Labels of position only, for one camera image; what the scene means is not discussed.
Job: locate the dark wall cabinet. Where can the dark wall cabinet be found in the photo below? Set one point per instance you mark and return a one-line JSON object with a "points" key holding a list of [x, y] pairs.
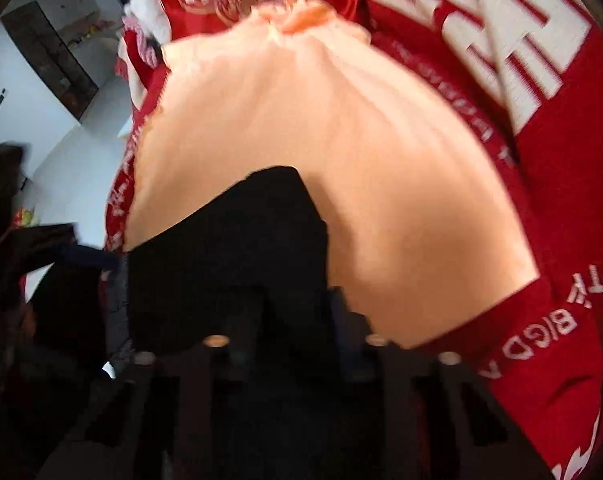
{"points": [[51, 60]]}

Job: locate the black pants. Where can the black pants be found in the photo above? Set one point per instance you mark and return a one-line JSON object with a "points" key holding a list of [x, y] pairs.
{"points": [[231, 260]]}

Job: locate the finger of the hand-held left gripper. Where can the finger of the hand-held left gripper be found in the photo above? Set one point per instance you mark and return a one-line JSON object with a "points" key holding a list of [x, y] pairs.
{"points": [[91, 258]]}

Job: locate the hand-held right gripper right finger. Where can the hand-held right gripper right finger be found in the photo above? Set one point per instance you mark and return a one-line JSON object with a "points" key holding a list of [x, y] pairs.
{"points": [[349, 330]]}

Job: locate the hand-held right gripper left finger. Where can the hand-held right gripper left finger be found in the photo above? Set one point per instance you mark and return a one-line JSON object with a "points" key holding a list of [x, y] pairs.
{"points": [[201, 395]]}

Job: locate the red printed blanket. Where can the red printed blanket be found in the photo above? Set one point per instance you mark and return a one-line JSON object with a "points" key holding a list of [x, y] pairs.
{"points": [[556, 185]]}

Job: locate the peach cloth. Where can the peach cloth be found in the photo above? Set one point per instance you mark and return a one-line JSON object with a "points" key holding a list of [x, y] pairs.
{"points": [[331, 160]]}

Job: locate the red and white striped cloth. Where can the red and white striped cloth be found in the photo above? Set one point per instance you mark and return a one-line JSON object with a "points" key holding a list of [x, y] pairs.
{"points": [[139, 50]]}

